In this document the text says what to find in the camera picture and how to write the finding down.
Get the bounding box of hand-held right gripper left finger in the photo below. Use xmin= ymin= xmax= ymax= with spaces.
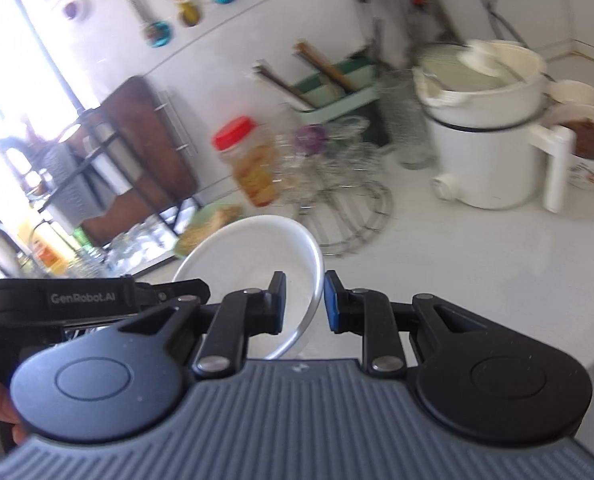
xmin=118 ymin=270 xmax=288 ymax=378

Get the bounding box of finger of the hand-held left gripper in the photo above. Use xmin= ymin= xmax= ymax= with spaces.
xmin=137 ymin=280 xmax=212 ymax=312

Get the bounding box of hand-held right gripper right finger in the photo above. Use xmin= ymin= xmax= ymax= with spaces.
xmin=323 ymin=270 xmax=488 ymax=378

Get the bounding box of white bowl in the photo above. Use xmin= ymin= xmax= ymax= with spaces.
xmin=171 ymin=215 xmax=326 ymax=361

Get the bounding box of yellow bottle orange label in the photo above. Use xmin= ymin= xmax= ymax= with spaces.
xmin=27 ymin=222 xmax=70 ymax=273

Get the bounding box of green plastic basket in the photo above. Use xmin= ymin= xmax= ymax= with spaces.
xmin=173 ymin=202 xmax=245 ymax=258

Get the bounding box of bundle of bamboo chopsticks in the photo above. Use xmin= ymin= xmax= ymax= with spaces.
xmin=182 ymin=205 xmax=242 ymax=251

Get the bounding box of textured grey cutlery holder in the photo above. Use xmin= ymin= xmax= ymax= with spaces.
xmin=42 ymin=145 xmax=100 ymax=228

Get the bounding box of clear jar red lid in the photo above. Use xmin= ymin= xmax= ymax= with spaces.
xmin=213 ymin=116 xmax=282 ymax=208

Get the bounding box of brown wooden cutting board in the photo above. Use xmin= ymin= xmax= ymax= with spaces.
xmin=79 ymin=75 xmax=200 ymax=247

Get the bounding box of purple object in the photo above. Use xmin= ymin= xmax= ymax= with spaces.
xmin=296 ymin=124 xmax=326 ymax=155

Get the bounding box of cluster of clear glass cups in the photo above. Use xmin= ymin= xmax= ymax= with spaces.
xmin=272 ymin=112 xmax=378 ymax=196

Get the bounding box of black metal dish rack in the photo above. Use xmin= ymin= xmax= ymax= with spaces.
xmin=24 ymin=107 xmax=198 ymax=241

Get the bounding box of tall textured glass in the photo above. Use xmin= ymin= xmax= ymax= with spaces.
xmin=381 ymin=69 xmax=436 ymax=170

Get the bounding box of green utensil holder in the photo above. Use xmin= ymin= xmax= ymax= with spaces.
xmin=281 ymin=57 xmax=390 ymax=146

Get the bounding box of white electric pot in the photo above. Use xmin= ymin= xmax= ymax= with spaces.
xmin=413 ymin=39 xmax=575 ymax=213

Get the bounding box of wooden utensil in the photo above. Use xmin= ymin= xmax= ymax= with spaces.
xmin=293 ymin=41 xmax=358 ymax=95
xmin=249 ymin=61 xmax=318 ymax=111

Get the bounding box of patterned ceramic jar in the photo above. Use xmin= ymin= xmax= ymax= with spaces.
xmin=547 ymin=105 xmax=594 ymax=191

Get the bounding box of metal wire cup rack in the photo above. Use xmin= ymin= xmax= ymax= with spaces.
xmin=277 ymin=115 xmax=395 ymax=257

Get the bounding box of grey power cable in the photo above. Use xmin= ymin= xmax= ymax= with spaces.
xmin=469 ymin=0 xmax=532 ymax=51

